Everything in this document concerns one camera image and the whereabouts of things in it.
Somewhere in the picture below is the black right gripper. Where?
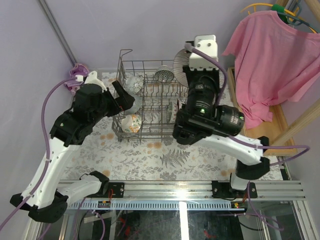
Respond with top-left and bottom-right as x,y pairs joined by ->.
184,56 -> 224,125

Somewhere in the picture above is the yellow floral bowl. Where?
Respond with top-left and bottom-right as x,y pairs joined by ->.
121,114 -> 142,133

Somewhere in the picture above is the white bowl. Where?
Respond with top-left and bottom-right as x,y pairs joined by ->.
174,99 -> 180,113

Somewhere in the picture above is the purple striped bowl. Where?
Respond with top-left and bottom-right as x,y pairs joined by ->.
173,49 -> 191,87

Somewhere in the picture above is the black patterned bowl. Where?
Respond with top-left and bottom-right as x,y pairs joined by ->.
154,65 -> 175,83

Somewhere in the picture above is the green diamond patterned bowl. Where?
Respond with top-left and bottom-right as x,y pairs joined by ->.
166,101 -> 174,124

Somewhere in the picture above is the grey dotted bowl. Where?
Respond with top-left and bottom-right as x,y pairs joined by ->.
127,95 -> 143,114

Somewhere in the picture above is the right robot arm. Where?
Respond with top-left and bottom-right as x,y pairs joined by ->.
172,65 -> 270,198

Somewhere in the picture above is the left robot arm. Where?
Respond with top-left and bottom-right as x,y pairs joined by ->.
10,80 -> 135,224

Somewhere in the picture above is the purple crumpled cloth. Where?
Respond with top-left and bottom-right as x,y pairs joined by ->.
64,63 -> 89,96

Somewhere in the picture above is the floral table mat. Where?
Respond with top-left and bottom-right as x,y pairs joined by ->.
53,71 -> 285,181

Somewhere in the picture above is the pink t-shirt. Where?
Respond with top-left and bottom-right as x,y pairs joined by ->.
223,10 -> 320,129

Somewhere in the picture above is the yellow clothes hanger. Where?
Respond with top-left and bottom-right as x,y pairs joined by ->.
240,0 -> 320,34

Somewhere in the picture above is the teal clothes hanger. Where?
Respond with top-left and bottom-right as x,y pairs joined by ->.
271,2 -> 318,33

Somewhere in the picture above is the grey wire dish rack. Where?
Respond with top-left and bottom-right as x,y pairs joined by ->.
111,49 -> 188,142

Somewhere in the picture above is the white wrist camera, left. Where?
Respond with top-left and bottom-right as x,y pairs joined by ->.
75,70 -> 107,92

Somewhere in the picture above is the white wrist camera,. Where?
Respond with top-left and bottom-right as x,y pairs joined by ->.
185,34 -> 219,71
75,70 -> 107,92

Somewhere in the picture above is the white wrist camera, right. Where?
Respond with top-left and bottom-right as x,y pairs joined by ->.
185,34 -> 219,71

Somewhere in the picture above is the wooden tray frame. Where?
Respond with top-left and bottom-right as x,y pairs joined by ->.
227,67 -> 298,156

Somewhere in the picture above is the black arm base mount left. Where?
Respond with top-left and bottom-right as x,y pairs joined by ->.
107,182 -> 125,200

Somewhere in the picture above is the slotted cable duct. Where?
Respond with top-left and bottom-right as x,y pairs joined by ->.
68,199 -> 247,212

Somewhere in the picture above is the aluminium frame rail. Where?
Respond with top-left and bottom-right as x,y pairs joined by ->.
57,179 -> 307,201

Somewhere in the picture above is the corner aluminium post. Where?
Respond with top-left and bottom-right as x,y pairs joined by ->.
37,0 -> 77,65

